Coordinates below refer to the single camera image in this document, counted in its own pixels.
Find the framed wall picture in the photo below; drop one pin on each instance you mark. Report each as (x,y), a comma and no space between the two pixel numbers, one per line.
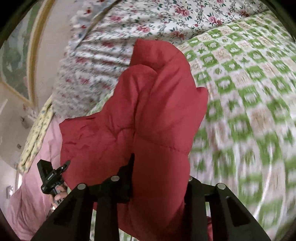
(16,60)

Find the rose floral duvet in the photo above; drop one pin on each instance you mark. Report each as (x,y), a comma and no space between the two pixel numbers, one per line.
(111,58)

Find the person's left hand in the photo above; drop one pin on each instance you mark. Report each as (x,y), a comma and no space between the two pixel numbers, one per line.
(60,194)

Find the yellow floral cloth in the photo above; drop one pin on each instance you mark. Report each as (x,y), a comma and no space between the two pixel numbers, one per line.
(37,139)

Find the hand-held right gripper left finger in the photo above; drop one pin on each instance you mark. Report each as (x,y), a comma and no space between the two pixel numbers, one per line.
(127,183)

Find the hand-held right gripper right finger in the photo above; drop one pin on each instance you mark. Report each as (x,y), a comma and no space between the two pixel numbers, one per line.
(195,204)

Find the red quilted jacket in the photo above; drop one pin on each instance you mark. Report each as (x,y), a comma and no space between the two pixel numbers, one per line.
(150,104)

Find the green checked bed sheet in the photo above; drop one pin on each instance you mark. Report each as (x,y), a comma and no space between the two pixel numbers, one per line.
(242,92)

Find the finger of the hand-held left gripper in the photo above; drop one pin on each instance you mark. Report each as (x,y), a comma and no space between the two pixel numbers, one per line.
(65,165)

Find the pink quilt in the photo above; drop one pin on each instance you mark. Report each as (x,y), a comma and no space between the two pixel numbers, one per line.
(30,199)

